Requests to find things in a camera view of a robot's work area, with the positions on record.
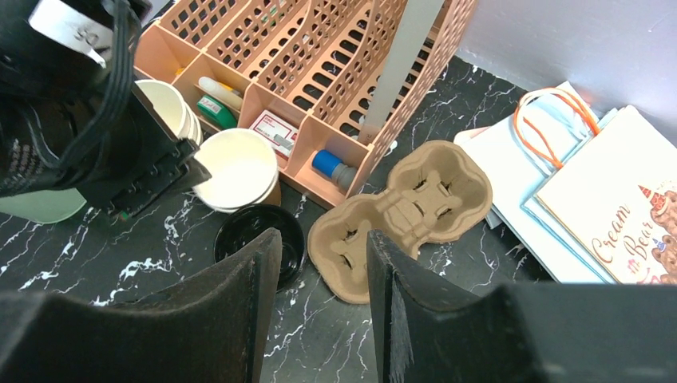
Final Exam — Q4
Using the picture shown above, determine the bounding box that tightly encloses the green straw holder cup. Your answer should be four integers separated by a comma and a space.
1, 188, 86, 224

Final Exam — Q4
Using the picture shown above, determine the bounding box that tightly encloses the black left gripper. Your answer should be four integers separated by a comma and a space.
1, 1, 210, 216

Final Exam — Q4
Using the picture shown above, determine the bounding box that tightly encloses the brown pulp cup carrier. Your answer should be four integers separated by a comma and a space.
307, 140, 493, 304

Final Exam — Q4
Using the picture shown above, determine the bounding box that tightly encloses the black paper cup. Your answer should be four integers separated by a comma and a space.
213, 204, 307, 291

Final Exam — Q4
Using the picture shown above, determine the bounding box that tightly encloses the light blue paper bag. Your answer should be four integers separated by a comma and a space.
453, 81, 615, 283

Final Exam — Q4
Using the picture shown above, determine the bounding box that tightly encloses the blue capped small bottle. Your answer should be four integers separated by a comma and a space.
311, 150, 358, 192

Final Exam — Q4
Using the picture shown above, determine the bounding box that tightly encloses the white glue stick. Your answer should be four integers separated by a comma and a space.
198, 77, 243, 111

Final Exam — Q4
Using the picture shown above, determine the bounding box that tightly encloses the grey folder in organizer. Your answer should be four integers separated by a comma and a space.
358, 0, 444, 144

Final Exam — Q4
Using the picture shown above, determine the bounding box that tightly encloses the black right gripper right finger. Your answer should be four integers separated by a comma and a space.
366, 230, 676, 382

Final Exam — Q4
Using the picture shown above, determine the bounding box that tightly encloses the red white small box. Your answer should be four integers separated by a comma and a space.
250, 109, 299, 160

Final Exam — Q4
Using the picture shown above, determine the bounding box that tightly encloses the orange plastic file organizer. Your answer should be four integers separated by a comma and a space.
135, 0, 476, 208

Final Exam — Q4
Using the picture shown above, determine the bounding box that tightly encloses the green tape dispenser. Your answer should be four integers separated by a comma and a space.
196, 94, 237, 130

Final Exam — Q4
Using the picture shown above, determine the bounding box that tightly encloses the kraft paper cup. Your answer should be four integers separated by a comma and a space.
193, 128, 279, 213

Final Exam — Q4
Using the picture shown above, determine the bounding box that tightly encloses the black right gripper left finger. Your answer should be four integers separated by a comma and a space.
1, 229, 282, 382

